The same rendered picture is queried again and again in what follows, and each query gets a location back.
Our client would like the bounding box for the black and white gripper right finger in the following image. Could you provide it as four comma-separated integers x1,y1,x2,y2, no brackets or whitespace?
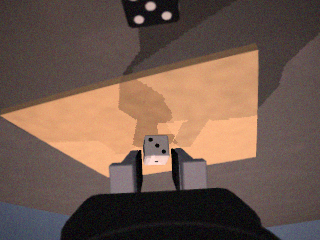
171,148,208,190

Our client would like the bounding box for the black die with white pips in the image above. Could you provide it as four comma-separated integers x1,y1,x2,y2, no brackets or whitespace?
121,0,180,28

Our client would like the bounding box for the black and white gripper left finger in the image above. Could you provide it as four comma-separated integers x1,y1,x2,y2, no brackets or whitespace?
109,150,143,194

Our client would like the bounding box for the orange flat mat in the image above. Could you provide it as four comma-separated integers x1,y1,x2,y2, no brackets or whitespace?
0,43,258,178

